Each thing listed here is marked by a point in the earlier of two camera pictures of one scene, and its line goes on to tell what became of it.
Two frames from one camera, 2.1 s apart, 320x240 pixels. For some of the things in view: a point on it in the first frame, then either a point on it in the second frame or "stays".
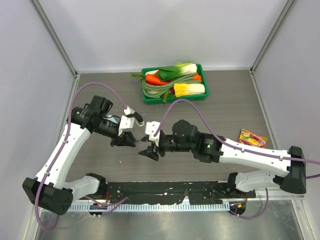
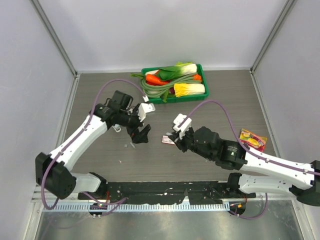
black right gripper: (154, 155) -> (180, 145)
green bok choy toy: (180, 69) stays
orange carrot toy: (153, 80) stays
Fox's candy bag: (251, 138) stays
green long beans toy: (151, 91) stays
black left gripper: (118, 140) -> (142, 136)
